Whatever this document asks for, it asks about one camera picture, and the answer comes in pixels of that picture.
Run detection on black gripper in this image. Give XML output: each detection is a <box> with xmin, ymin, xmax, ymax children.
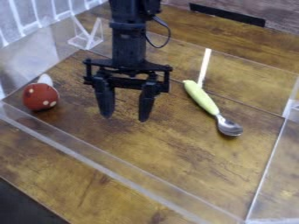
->
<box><xmin>83</xmin><ymin>22</ymin><xmax>173</xmax><ymax>122</ymax></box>

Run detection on green handled metal spoon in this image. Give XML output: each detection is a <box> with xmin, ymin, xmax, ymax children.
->
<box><xmin>183</xmin><ymin>80</ymin><xmax>243</xmax><ymax>137</ymax></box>

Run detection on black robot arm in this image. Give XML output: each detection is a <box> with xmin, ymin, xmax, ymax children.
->
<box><xmin>83</xmin><ymin>0</ymin><xmax>173</xmax><ymax>122</ymax></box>

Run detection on red toy mushroom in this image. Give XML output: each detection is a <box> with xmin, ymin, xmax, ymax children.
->
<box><xmin>23</xmin><ymin>73</ymin><xmax>60</xmax><ymax>111</ymax></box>

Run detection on black strip on table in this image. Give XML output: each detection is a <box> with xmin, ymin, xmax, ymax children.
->
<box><xmin>189</xmin><ymin>3</ymin><xmax>267</xmax><ymax>27</ymax></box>

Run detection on clear acrylic triangular bracket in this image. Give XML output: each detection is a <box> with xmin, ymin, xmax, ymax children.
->
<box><xmin>68</xmin><ymin>17</ymin><xmax>104</xmax><ymax>50</ymax></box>

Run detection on black cable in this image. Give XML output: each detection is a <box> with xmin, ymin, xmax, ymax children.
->
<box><xmin>144</xmin><ymin>15</ymin><xmax>172</xmax><ymax>49</ymax></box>

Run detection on clear acrylic enclosure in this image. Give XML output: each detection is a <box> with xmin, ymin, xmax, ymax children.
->
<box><xmin>0</xmin><ymin>6</ymin><xmax>299</xmax><ymax>224</ymax></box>

